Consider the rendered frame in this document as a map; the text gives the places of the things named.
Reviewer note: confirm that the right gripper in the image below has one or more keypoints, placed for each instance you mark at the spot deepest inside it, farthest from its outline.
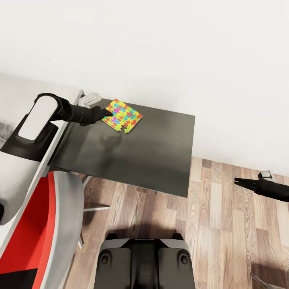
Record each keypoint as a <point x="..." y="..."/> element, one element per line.
<point x="266" y="188"/>

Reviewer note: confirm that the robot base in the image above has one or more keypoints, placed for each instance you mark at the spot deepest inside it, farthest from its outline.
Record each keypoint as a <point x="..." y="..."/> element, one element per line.
<point x="144" y="263"/>

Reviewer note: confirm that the swivel chair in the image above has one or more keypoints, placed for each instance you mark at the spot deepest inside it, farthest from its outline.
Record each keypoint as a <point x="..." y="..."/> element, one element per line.
<point x="49" y="230"/>

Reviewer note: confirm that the desk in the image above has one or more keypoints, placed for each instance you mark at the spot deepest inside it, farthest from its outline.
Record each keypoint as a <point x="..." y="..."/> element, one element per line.
<point x="155" y="154"/>

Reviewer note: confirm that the jigsaw puzzle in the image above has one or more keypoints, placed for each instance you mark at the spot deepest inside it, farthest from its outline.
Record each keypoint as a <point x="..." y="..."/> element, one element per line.
<point x="122" y="115"/>

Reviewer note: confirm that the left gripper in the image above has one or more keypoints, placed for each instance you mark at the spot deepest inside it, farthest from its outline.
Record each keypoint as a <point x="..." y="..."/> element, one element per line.
<point x="90" y="116"/>

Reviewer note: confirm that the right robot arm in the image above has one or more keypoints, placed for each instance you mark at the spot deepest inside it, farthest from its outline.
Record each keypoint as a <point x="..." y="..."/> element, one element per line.
<point x="265" y="186"/>

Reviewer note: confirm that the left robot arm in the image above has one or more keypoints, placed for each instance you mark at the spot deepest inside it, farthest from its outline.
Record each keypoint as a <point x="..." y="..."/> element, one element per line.
<point x="22" y="153"/>

